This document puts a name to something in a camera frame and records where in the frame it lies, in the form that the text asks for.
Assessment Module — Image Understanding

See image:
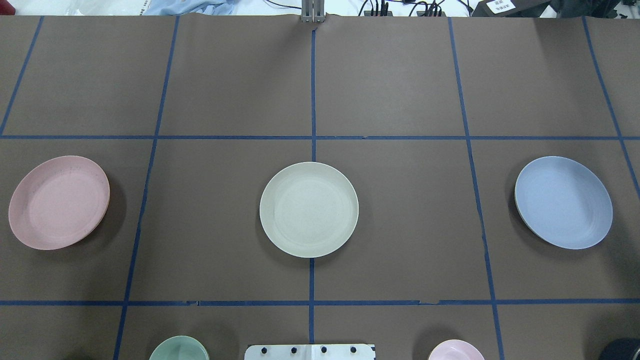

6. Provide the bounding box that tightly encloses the dark blue pot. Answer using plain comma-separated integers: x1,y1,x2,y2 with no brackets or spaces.
598,337,640,360

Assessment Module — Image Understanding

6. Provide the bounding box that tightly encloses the blue plate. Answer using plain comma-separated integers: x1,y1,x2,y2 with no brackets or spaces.
514,156,614,250

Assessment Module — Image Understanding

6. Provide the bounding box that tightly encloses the cream plate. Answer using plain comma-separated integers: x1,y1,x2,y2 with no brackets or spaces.
258,161,360,259

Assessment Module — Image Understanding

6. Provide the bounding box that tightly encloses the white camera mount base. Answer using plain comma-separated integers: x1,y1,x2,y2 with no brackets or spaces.
244,343,377,360

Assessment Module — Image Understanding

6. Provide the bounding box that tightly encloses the light blue cloth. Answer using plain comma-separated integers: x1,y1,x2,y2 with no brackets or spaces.
142,0,237,16

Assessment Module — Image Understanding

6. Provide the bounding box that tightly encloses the pink bowl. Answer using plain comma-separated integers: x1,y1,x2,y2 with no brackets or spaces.
427,339,485,360

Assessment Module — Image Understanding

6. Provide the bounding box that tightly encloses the aluminium frame post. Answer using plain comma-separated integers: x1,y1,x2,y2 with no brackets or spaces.
301,0,326,23

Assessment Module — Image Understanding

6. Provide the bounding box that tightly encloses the pink plate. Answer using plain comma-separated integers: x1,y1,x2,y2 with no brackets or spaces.
7,155,111,251

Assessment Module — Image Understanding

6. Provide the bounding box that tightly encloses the green bowl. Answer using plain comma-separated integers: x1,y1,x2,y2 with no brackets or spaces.
149,335,210,360

